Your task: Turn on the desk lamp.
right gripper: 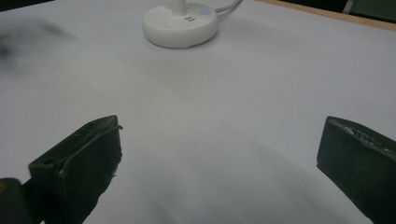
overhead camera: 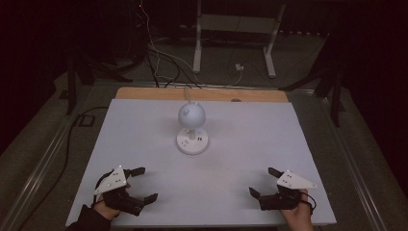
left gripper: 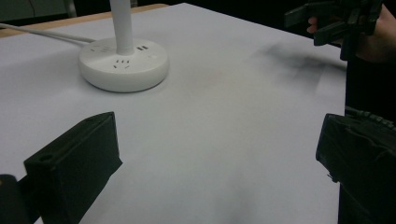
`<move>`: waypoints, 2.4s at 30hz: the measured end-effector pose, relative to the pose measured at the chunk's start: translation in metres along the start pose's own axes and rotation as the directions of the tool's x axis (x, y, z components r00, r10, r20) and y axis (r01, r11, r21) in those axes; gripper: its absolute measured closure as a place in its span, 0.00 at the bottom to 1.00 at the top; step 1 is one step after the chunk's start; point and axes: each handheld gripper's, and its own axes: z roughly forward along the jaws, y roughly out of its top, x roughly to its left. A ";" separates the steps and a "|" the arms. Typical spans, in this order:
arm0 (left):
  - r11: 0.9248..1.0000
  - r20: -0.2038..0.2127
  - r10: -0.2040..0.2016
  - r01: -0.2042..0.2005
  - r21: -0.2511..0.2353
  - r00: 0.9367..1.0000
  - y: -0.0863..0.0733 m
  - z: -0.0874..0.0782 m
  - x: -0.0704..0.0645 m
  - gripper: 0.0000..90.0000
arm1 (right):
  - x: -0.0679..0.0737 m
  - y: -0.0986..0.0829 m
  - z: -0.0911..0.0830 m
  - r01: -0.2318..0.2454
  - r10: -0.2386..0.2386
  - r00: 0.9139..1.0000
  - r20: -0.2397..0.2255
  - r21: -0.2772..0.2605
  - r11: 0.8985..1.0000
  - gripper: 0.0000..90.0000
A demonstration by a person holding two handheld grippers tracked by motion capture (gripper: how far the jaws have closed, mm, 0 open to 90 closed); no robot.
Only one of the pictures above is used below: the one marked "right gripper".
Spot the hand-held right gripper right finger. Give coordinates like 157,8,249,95
316,116,396,224

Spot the white lamp cable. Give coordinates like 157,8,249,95
214,0,243,14

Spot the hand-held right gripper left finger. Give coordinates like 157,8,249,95
28,115,123,224

